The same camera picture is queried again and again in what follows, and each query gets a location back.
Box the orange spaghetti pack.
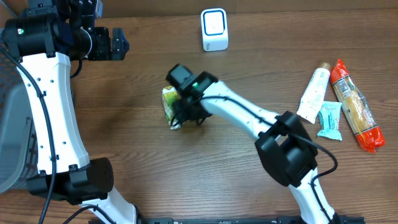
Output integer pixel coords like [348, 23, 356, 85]
[330, 59, 386, 153]

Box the green yellow sachet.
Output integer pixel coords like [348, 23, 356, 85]
[162, 85, 181, 130]

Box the teal wet wipes pack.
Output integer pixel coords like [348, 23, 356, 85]
[317, 101, 343, 141]

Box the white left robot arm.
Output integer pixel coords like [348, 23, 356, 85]
[1, 0, 144, 224]

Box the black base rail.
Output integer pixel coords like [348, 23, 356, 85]
[88, 216, 364, 224]

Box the white barcode scanner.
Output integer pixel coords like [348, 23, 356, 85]
[200, 8, 229, 52]

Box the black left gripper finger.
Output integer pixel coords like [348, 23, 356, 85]
[112, 27, 129, 47]
[112, 46, 129, 60]

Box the grey plastic mesh basket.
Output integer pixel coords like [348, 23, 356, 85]
[0, 52, 75, 195]

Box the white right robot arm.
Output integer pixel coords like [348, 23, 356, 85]
[166, 64, 340, 223]

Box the white tube gold cap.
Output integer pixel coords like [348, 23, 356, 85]
[297, 62, 331, 124]

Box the brown cardboard backboard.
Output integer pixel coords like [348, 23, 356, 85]
[103, 0, 397, 17]

